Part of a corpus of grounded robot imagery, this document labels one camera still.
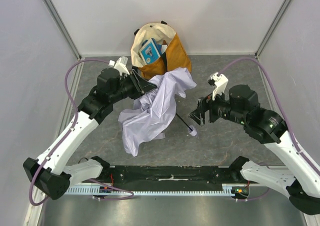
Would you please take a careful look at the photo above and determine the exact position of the lavender folding umbrella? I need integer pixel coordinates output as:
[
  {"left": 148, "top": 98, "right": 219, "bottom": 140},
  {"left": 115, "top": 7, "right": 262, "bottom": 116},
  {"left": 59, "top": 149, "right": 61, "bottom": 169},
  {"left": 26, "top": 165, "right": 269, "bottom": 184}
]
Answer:
[{"left": 118, "top": 68, "right": 197, "bottom": 157}]

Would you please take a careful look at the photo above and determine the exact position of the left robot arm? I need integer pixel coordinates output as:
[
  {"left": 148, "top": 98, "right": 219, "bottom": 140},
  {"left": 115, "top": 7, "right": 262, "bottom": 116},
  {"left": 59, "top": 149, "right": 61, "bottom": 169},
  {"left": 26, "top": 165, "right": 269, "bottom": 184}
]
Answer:
[{"left": 23, "top": 68, "right": 157, "bottom": 200}]

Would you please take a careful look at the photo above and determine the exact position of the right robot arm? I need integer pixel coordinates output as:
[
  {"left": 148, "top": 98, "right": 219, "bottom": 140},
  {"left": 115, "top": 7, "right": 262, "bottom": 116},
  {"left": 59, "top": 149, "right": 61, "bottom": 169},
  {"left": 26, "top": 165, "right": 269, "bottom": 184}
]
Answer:
[{"left": 189, "top": 85, "right": 320, "bottom": 215}]

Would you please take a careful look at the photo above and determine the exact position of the blue boxed item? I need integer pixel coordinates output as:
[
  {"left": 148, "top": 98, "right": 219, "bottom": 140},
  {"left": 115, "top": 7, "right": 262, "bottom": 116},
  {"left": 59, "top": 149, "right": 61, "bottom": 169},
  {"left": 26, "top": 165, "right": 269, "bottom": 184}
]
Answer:
[{"left": 139, "top": 38, "right": 161, "bottom": 64}]

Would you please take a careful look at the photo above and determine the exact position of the yellow canvas tote bag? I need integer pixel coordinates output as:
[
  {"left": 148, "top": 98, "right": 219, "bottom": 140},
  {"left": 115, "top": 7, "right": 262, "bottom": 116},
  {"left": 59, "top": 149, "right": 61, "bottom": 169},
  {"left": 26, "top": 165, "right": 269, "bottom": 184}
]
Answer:
[{"left": 130, "top": 21, "right": 192, "bottom": 80}]

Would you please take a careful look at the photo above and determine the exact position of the white card in bag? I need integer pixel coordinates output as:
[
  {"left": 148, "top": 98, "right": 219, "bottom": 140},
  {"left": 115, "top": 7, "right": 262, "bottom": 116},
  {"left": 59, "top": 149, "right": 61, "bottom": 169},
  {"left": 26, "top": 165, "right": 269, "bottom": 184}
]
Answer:
[{"left": 161, "top": 44, "right": 168, "bottom": 54}]

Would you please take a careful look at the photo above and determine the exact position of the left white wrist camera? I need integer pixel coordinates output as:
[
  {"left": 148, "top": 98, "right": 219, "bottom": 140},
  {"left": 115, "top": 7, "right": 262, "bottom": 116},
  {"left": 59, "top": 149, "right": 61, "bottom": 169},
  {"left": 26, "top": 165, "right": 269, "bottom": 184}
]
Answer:
[{"left": 108, "top": 56, "right": 130, "bottom": 76}]

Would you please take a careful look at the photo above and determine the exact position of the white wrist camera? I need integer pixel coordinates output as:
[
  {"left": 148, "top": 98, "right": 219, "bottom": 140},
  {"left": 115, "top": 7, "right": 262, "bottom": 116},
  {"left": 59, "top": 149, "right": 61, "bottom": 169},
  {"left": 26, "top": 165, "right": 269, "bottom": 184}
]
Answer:
[
  {"left": 108, "top": 56, "right": 130, "bottom": 76},
  {"left": 208, "top": 72, "right": 229, "bottom": 101}
]

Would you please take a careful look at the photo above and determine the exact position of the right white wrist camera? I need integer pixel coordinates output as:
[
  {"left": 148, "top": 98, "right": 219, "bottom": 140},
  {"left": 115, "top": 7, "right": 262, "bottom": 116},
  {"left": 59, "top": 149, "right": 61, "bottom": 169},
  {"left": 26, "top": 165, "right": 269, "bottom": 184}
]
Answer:
[{"left": 208, "top": 72, "right": 229, "bottom": 101}]

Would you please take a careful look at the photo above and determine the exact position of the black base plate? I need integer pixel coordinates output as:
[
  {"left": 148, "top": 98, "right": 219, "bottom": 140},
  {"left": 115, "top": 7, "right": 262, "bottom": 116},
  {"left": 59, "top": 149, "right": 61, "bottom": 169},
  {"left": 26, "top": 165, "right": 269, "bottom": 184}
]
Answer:
[{"left": 96, "top": 165, "right": 247, "bottom": 192}]

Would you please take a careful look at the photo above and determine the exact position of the light blue cable duct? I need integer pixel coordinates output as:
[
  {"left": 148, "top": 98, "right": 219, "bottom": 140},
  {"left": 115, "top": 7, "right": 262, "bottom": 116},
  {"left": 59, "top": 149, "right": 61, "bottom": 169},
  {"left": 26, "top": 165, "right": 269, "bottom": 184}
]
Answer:
[{"left": 65, "top": 184, "right": 235, "bottom": 197}]

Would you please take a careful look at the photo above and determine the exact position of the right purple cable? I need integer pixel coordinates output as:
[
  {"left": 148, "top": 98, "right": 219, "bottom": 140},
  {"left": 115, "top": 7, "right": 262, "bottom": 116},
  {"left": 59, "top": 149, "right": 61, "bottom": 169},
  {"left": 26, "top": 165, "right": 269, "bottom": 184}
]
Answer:
[{"left": 217, "top": 57, "right": 320, "bottom": 202}]

